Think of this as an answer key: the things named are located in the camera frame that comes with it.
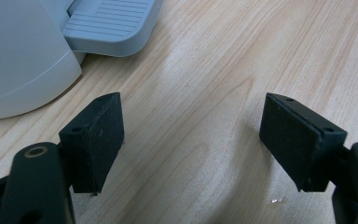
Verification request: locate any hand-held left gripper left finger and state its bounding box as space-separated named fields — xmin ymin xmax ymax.
xmin=59 ymin=91 xmax=126 ymax=194

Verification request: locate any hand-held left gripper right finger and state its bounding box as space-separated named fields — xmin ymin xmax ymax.
xmin=258 ymin=91 xmax=349 ymax=193

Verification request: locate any white rice cooker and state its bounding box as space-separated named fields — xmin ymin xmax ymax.
xmin=0 ymin=0 xmax=164 ymax=121

